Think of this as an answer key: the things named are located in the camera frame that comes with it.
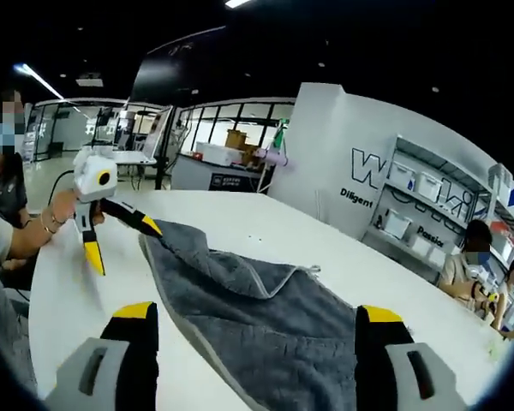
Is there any grey towel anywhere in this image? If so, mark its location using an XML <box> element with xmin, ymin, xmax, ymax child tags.
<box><xmin>137</xmin><ymin>217</ymin><xmax>361</xmax><ymax>411</ymax></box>

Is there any lilac rolled mat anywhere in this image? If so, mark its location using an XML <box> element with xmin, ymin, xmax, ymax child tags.
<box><xmin>253</xmin><ymin>147</ymin><xmax>293</xmax><ymax>169</ymax></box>

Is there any white side desk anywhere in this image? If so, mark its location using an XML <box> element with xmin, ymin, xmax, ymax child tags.
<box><xmin>111</xmin><ymin>149</ymin><xmax>158</xmax><ymax>166</ymax></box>

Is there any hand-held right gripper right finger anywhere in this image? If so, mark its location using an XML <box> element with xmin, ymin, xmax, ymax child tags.
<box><xmin>354</xmin><ymin>304</ymin><xmax>468</xmax><ymax>411</ymax></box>

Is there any white table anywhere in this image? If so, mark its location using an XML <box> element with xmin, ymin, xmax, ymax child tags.
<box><xmin>27</xmin><ymin>188</ymin><xmax>514</xmax><ymax>411</ymax></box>

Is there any ceiling light strip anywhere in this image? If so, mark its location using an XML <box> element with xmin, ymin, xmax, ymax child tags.
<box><xmin>12</xmin><ymin>63</ymin><xmax>65</xmax><ymax>102</ymax></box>

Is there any left wrist bracelet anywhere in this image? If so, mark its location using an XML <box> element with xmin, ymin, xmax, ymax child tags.
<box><xmin>39</xmin><ymin>208</ymin><xmax>66</xmax><ymax>235</ymax></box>

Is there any tilted white board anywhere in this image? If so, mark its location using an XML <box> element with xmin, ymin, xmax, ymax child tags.
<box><xmin>141</xmin><ymin>105</ymin><xmax>175</xmax><ymax>158</ymax></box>

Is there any green hanging cloth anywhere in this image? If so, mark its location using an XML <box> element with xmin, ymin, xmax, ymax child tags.
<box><xmin>272</xmin><ymin>117</ymin><xmax>293</xmax><ymax>150</ymax></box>

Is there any person's left hand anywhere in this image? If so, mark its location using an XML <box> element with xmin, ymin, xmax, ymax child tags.
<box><xmin>40</xmin><ymin>190</ymin><xmax>106</xmax><ymax>235</ymax></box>

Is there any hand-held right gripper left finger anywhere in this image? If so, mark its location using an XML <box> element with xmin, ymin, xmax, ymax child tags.
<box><xmin>46</xmin><ymin>301</ymin><xmax>159</xmax><ymax>411</ymax></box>

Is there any black light stand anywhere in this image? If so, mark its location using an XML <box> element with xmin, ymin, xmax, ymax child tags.
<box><xmin>153</xmin><ymin>106</ymin><xmax>176</xmax><ymax>190</ymax></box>

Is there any brown cardboard box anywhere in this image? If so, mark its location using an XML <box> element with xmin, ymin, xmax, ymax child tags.
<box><xmin>225</xmin><ymin>128</ymin><xmax>260</xmax><ymax>167</ymax></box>

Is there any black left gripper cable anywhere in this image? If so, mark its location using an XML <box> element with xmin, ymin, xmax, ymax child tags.
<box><xmin>49</xmin><ymin>169</ymin><xmax>76</xmax><ymax>206</ymax></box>

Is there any dark counter cabinet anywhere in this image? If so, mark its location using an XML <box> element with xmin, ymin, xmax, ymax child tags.
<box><xmin>170</xmin><ymin>152</ymin><xmax>275</xmax><ymax>194</ymax></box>

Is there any white plastic crate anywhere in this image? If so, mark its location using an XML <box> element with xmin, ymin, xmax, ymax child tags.
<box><xmin>194</xmin><ymin>140</ymin><xmax>244</xmax><ymax>167</ymax></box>

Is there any grey metal shelf rack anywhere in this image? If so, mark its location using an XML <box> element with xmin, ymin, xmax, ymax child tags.
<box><xmin>487</xmin><ymin>162</ymin><xmax>514</xmax><ymax>258</ymax></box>
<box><xmin>362</xmin><ymin>134</ymin><xmax>498</xmax><ymax>275</ymax></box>

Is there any white floor stand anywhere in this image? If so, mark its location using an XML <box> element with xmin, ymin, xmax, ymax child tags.
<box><xmin>255</xmin><ymin>122</ymin><xmax>292</xmax><ymax>194</ymax></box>

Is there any grey plastic crate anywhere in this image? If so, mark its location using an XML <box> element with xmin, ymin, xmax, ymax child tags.
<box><xmin>487</xmin><ymin>162</ymin><xmax>514</xmax><ymax>194</ymax></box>

